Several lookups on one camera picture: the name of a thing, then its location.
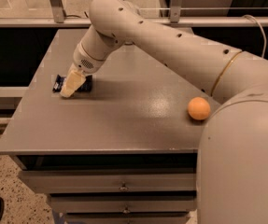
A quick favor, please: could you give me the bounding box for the grey metal railing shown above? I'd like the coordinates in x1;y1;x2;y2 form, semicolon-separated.
0;0;268;28

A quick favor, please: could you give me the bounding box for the grey drawer cabinet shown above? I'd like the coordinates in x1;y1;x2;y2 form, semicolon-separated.
0;30;204;224

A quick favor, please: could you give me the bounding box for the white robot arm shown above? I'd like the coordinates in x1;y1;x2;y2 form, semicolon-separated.
61;0;268;224

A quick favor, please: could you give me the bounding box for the orange fruit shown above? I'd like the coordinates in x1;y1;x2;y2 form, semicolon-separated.
188;97;211;120

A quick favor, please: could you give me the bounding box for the dark blue snack bar wrapper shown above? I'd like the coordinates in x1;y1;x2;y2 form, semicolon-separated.
52;75;92;92

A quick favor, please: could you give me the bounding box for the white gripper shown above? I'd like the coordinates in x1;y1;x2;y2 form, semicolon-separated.
60;43;107;98

